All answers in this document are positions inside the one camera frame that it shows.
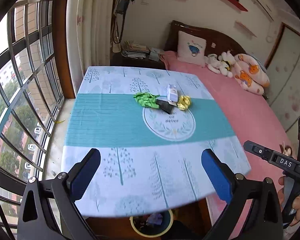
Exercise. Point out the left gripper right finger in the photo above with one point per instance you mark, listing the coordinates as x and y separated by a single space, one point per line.
220 175

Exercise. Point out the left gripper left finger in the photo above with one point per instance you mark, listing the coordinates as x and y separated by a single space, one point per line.
81 174

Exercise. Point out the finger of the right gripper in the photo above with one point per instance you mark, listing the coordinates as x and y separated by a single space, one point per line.
258 150

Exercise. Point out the yellow rimmed trash bin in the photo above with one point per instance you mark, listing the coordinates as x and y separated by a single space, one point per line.
153 225

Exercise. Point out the right hand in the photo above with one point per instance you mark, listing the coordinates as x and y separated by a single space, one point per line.
296 203

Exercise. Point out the pink bed sheet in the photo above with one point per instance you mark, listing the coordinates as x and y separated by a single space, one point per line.
249 115

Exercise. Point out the yellow crumpled paper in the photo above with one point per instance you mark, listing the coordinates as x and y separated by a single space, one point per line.
184 102

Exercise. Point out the tree pattern tablecloth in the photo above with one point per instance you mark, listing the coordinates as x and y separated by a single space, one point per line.
150 160

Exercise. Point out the black flat packet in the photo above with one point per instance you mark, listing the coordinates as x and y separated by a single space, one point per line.
165 106

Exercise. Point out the pale purple small box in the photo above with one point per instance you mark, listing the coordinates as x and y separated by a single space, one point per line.
172 93

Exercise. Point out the white plush toy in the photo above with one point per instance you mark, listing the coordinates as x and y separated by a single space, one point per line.
220 64

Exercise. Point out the green crumpled paper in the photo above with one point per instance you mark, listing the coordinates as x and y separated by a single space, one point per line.
146 100

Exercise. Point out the dark wooden headboard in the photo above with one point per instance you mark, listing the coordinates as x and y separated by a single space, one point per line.
216 42

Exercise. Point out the dark nightstand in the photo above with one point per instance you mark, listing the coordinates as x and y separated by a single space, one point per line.
119 60

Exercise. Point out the window with black grille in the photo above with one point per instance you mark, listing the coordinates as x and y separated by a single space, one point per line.
31 98

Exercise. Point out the white embroidered pillow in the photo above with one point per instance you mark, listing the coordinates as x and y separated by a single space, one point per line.
191 49

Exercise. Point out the stack of papers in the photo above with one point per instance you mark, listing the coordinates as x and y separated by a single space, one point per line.
134 50

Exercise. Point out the tissue box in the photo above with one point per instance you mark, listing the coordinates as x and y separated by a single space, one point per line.
155 54

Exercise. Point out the cream curtain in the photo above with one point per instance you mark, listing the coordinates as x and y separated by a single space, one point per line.
87 36

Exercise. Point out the red wall shelf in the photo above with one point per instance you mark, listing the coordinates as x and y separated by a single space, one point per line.
238 5

